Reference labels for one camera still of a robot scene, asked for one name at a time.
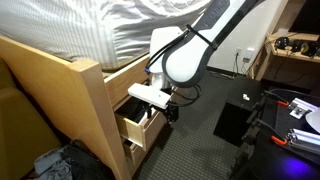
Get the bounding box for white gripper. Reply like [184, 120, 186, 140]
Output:
[127, 83, 173, 119]

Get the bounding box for light wooden drawer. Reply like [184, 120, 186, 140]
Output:
[114, 107, 168, 152]

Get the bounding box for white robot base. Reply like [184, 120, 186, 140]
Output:
[304, 107, 320, 134]

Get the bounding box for dark clothes in drawer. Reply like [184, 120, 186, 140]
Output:
[116, 96, 148, 123]

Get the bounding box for slightly open wooden drawer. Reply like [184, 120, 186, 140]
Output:
[121, 124, 167, 166]

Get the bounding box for closed wooden drawer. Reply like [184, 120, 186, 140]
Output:
[127, 131, 167, 178]

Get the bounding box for black box stand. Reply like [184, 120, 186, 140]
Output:
[213, 78, 268, 148]

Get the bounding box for grey and black clothes pile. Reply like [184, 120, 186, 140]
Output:
[28, 139, 111, 180]

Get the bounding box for mattress with white sheet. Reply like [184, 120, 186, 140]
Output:
[0, 0, 214, 71]

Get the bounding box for aluminium extrusion bar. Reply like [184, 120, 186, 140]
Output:
[287, 128, 320, 155]
[288, 97, 320, 120]

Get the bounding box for wooden desk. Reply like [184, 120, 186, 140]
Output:
[249, 0, 320, 84]

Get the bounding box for black and yellow gadget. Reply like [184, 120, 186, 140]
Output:
[291, 38, 320, 58]

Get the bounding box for black monitor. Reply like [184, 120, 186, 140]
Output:
[289, 0, 320, 35]

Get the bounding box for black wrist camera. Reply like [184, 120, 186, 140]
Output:
[166, 103, 180, 126]

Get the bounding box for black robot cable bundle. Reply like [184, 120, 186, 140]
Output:
[145, 23, 219, 108]

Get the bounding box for light wooden bed frame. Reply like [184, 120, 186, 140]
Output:
[0, 34, 152, 180]

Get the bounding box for black wall cable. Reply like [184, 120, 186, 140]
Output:
[209, 53, 242, 80]

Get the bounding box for large white wall plate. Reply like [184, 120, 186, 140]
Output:
[242, 47, 255, 64]

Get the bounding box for black clamp with orange handle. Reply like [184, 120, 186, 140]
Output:
[254, 118, 289, 147]
[262, 89, 291, 108]

